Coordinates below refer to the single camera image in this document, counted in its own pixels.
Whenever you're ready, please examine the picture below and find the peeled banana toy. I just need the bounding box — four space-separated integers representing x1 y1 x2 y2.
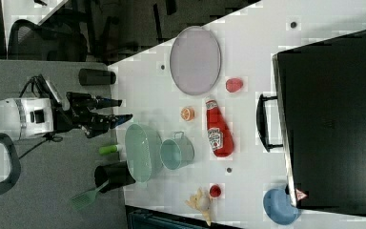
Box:
185 188 212 226

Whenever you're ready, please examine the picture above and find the green plastic strainer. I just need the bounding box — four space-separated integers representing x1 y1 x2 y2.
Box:
125 123 163 182

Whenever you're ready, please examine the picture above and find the orange slice toy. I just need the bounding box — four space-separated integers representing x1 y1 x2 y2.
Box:
180 107 194 121

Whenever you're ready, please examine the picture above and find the small red tomato toy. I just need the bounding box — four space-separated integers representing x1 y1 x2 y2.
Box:
209 184 222 198

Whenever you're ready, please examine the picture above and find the green plastic bottle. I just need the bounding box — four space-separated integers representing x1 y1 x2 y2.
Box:
99 144 123 156

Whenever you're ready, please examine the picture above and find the black utensil holder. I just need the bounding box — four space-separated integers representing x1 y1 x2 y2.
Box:
94 161 135 193

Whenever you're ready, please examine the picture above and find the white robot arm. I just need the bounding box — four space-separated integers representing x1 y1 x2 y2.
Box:
0 92 132 141

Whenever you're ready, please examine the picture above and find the red plush ketchup bottle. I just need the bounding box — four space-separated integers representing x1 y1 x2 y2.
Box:
205 97 234 157

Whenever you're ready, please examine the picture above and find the black cylinder container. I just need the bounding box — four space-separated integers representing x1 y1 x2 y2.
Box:
78 69 116 86

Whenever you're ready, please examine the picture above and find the red strawberry toy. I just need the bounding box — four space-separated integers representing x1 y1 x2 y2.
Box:
225 77 243 93

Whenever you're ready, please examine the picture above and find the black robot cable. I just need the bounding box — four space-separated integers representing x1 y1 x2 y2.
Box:
18 74 64 160

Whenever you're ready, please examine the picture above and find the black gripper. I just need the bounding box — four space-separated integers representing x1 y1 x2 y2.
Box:
53 92 132 138

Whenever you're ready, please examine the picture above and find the blue plastic cup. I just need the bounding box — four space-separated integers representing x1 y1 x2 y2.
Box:
263 189 300 225

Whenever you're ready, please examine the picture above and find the grey round plate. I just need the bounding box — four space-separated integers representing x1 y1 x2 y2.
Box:
170 26 221 95

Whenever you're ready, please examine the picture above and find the teal metal mug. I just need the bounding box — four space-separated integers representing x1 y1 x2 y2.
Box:
160 132 194 170

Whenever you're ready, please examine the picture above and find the green plastic spatula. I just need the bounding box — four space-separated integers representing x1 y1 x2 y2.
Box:
71 181 109 211

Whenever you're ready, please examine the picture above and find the black office chair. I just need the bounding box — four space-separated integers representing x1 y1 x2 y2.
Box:
8 19 88 62

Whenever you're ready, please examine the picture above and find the black toaster oven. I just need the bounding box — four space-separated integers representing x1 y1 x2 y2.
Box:
272 30 366 217

